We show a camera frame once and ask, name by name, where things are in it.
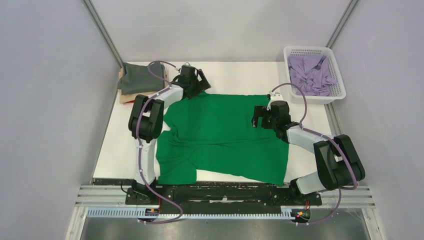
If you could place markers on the green t-shirt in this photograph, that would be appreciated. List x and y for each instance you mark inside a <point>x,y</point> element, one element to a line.
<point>214,132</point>

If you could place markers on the purple crumpled t-shirt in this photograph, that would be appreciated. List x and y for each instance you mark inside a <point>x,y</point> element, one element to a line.
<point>311,74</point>

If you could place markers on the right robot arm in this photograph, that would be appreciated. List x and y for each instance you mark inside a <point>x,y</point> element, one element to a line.
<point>338,165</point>

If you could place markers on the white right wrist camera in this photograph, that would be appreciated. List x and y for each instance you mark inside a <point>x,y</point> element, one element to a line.
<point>275,96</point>

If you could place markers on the white slotted cable duct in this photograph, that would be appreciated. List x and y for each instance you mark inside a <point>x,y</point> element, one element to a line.
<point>144,213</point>

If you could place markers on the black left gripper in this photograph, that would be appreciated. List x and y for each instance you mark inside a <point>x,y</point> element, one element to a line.
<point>202,85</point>

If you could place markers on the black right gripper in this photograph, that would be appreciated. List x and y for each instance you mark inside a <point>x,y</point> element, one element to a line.
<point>259,110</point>

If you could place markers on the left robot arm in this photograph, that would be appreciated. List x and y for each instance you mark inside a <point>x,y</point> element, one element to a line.
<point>147,118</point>

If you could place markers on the beige folded t-shirt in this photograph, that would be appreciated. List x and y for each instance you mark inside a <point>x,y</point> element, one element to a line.
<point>156,68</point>

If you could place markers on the white plastic basket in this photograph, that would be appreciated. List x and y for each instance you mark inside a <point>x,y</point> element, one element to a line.
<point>338,91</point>

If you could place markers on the grey folded t-shirt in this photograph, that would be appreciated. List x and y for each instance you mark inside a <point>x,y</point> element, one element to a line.
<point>138,79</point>

